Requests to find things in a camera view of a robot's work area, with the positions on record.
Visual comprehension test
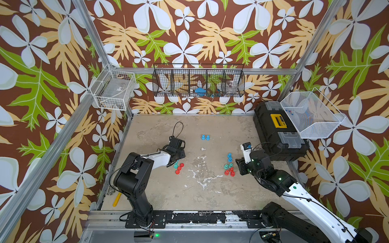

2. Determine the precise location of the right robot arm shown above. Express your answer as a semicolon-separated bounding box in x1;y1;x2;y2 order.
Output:
235;149;373;243

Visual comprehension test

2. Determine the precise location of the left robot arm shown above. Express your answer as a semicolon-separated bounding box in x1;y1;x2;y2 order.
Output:
113;136;185;227

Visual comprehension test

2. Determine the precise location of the black toolbox yellow latch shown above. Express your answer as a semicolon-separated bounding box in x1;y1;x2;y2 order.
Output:
253;101;309;161

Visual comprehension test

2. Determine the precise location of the blue object in basket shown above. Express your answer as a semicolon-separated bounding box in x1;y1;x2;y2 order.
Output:
195;88;207;97

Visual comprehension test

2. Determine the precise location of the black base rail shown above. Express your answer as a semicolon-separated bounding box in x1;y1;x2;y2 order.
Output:
120;207;288;229

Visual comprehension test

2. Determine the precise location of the black wire basket back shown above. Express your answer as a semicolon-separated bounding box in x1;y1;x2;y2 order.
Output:
151;63;246;98

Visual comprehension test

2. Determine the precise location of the white wire basket right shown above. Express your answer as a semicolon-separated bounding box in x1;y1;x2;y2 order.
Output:
280;88;346;140

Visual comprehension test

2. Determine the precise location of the white wire basket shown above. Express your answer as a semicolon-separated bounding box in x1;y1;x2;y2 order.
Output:
91;65;137;111
280;88;346;140

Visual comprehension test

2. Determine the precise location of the yellow handled screwdriver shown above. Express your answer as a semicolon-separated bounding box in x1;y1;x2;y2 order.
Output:
112;192;122;208

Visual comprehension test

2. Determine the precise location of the white wire basket left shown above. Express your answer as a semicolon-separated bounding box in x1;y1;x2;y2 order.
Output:
91;65;137;111

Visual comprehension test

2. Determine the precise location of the aluminium frame post back right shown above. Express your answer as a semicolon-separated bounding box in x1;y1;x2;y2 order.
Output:
277;0;344;102

